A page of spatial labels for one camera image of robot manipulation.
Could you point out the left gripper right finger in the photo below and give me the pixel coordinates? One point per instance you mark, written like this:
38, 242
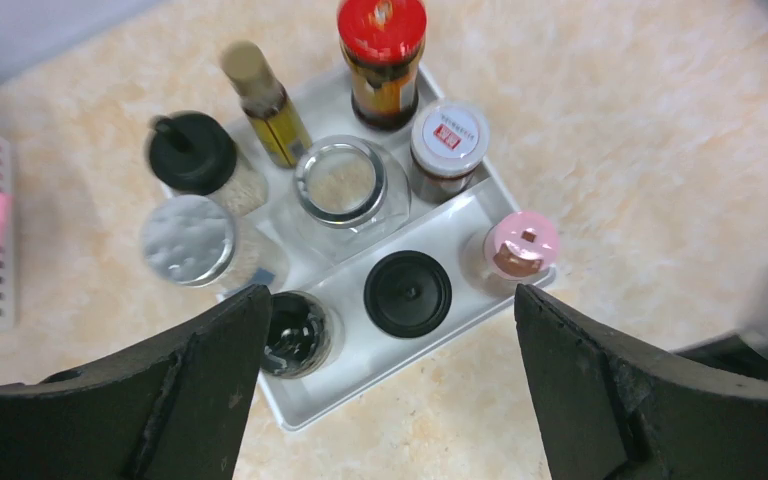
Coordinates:
611, 406

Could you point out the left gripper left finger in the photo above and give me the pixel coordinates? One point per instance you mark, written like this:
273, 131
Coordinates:
173, 406

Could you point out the black grinder top jar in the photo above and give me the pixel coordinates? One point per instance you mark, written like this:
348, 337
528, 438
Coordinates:
305, 335

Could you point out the silver perforated lid shaker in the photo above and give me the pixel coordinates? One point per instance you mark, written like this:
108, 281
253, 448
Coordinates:
193, 241

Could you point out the pink lid spice jar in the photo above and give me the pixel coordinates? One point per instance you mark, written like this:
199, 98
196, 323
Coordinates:
518, 249

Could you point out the black cap glass jar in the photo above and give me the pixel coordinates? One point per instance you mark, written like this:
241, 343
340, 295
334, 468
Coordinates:
407, 294

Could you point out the black cap sesame jar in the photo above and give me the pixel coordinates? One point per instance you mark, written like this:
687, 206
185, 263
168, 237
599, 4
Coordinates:
191, 153

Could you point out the clear lid glass jar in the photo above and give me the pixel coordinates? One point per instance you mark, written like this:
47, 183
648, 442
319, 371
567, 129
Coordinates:
346, 194

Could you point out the white divided plastic tray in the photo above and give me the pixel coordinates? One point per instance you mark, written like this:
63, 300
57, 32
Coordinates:
369, 355

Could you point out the white lid sauce jar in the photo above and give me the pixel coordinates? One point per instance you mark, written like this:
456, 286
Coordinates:
449, 141

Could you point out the gold cap yellow bottle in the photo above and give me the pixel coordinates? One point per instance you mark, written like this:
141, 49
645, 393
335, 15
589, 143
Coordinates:
266, 104

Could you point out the red lid sauce jar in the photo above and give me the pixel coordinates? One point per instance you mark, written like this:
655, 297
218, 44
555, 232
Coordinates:
382, 42

